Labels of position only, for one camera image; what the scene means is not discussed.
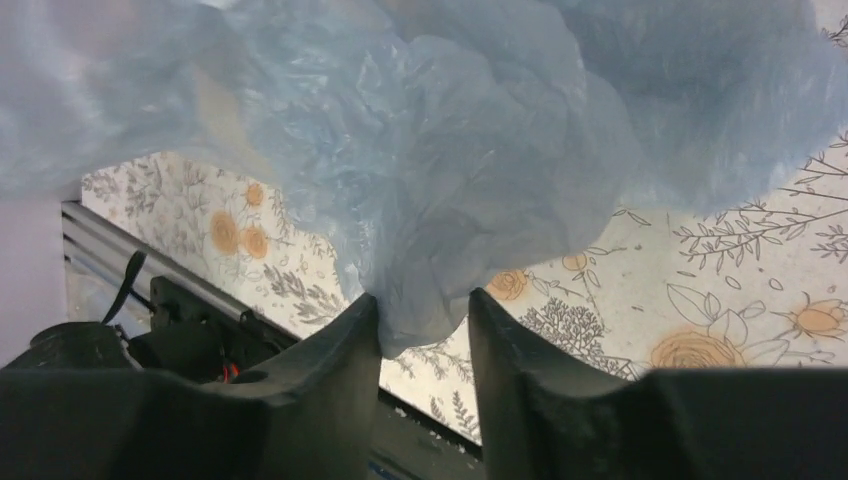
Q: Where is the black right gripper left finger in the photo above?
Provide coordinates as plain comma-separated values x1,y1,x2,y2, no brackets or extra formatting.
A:
1,295,381,479

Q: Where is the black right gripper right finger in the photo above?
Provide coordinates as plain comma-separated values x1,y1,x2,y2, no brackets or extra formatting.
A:
468,289,847,479

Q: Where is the light blue plastic trash bag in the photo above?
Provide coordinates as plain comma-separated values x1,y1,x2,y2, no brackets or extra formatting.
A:
1,1,847,359

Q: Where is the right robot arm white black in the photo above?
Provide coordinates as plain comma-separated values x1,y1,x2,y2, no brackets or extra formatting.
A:
1,277,847,479

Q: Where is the floral patterned table mat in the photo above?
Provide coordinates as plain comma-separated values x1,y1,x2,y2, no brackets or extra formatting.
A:
80,0,848,446

